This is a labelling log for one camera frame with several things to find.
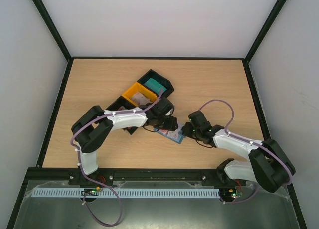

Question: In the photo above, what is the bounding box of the yellow bin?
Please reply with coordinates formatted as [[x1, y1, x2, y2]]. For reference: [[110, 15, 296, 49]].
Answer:
[[122, 82, 158, 106]]

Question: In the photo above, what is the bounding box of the black metal frame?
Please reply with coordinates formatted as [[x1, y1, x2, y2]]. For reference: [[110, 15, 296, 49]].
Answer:
[[7, 0, 306, 229]]

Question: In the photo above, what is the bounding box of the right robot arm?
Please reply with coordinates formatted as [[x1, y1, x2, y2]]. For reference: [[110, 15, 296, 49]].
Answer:
[[181, 111, 296, 193]]

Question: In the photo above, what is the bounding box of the white floral VIP card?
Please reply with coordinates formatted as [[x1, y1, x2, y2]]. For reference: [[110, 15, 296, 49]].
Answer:
[[158, 129, 184, 144]]

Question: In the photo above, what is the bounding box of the black bin with teal cards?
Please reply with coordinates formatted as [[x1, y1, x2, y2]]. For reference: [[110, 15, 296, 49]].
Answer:
[[137, 69, 174, 97]]

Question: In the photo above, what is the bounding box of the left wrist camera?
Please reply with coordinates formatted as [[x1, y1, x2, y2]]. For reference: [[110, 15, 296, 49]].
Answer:
[[166, 109, 174, 116]]

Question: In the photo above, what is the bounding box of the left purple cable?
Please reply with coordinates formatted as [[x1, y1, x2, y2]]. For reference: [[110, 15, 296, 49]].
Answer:
[[71, 88, 165, 226]]

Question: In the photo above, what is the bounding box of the teal card holder wallet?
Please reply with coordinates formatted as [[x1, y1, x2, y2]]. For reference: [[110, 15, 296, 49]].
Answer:
[[154, 123, 185, 144]]

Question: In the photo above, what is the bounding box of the teal card stack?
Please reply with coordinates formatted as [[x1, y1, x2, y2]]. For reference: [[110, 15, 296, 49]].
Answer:
[[144, 78, 166, 95]]

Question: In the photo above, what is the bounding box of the white slotted cable duct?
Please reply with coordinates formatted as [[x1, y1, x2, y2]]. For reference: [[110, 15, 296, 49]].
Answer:
[[27, 187, 220, 199]]

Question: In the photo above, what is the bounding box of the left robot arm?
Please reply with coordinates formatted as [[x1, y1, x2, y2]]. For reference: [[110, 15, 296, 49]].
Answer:
[[71, 97, 178, 175]]

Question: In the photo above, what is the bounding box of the black bin with red cards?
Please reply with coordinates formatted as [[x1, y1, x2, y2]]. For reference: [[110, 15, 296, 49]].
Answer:
[[105, 95, 140, 135]]

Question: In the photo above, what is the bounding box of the white floral card stack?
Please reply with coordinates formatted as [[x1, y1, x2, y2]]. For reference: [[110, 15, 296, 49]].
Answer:
[[131, 92, 151, 106]]

